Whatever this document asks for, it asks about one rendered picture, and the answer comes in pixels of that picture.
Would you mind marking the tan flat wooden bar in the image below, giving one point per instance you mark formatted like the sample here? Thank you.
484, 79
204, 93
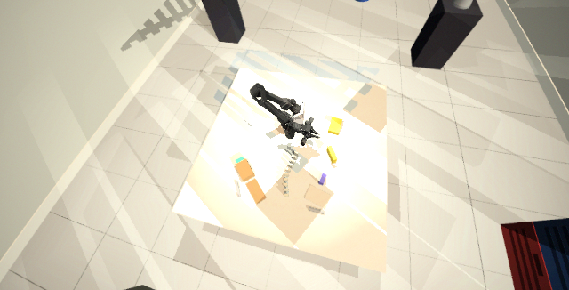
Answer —
255, 190

